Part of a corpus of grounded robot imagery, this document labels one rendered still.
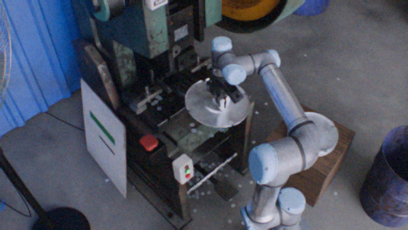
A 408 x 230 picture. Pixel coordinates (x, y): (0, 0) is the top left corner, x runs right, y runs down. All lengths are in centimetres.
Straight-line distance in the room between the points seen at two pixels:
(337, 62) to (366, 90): 37
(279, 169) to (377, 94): 208
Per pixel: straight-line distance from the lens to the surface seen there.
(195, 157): 207
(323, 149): 211
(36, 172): 266
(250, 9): 173
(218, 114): 164
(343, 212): 235
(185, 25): 160
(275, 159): 112
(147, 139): 159
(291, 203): 152
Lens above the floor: 198
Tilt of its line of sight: 48 degrees down
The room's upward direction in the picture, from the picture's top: straight up
